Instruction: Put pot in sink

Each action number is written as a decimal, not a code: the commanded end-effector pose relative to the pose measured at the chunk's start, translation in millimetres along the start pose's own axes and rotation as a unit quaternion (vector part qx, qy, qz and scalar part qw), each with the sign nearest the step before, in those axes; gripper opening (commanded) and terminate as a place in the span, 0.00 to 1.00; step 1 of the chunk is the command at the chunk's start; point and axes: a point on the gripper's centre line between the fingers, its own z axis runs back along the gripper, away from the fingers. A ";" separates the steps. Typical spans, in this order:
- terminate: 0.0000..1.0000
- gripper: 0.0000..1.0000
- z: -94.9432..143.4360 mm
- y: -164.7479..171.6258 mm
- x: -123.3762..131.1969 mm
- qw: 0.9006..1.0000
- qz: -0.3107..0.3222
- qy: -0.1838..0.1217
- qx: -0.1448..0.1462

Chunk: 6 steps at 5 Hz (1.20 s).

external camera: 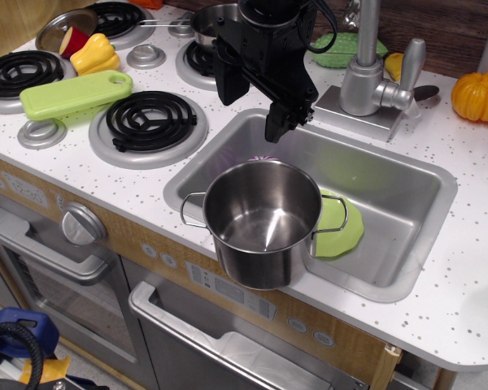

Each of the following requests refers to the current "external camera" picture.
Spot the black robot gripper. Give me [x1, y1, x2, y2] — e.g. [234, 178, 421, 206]
[214, 1, 318, 143]

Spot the large steel stock pot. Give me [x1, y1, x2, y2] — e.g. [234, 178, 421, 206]
[199, 159, 325, 290]

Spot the grey metal sink basin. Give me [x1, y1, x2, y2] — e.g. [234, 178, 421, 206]
[163, 109, 457, 303]

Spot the steel pot lid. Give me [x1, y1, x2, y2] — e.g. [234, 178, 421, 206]
[35, 8, 98, 52]

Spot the purple white toy vegetable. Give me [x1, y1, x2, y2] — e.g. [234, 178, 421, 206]
[247, 155, 280, 162]

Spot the back right black burner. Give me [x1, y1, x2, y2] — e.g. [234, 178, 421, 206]
[175, 41, 217, 92]

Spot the black burner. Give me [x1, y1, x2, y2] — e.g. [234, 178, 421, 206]
[89, 91, 208, 170]
[175, 41, 217, 92]
[0, 50, 76, 115]
[86, 1, 155, 50]

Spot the small steel saucepan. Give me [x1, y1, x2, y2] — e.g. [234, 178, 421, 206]
[136, 3, 241, 52]

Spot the green toy cabbage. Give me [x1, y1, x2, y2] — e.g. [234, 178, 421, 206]
[312, 32, 389, 68]

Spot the silver toy faucet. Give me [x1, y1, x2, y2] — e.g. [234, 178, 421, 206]
[315, 1, 426, 142]

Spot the front right black burner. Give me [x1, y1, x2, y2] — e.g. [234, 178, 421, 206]
[89, 91, 208, 170]

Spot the grey centre knob disc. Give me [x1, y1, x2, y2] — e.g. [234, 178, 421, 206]
[126, 44, 166, 70]

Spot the grey knob disc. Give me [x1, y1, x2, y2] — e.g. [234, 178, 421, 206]
[17, 119, 68, 150]
[126, 44, 166, 70]

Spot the green plastic plate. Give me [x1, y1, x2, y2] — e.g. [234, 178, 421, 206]
[315, 188, 364, 258]

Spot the back left black burner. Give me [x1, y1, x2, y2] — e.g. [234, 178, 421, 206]
[86, 1, 155, 50]

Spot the yellow toy bell pepper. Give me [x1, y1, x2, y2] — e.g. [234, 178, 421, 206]
[70, 33, 120, 76]

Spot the green plastic cutting board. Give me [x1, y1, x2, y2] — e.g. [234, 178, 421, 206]
[20, 70, 133, 121]

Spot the red toy apple half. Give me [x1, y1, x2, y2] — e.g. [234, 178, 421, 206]
[59, 26, 89, 59]

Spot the orange toy pumpkin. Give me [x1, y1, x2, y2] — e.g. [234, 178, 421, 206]
[451, 72, 488, 122]

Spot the silver stove knob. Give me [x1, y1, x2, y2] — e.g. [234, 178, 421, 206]
[60, 201, 107, 246]

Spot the grey front knob disc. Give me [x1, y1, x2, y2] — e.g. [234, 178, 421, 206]
[17, 119, 68, 150]

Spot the front left black burner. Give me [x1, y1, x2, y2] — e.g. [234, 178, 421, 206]
[0, 50, 76, 115]

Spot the grey oven door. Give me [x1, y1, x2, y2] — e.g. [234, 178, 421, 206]
[0, 194, 158, 389]

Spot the grey dishwasher door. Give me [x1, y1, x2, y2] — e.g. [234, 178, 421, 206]
[129, 281, 369, 389]

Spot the blue clamp tool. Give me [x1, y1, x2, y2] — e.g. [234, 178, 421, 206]
[0, 307, 59, 358]

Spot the black cable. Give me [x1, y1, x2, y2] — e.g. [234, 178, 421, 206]
[0, 321, 46, 385]

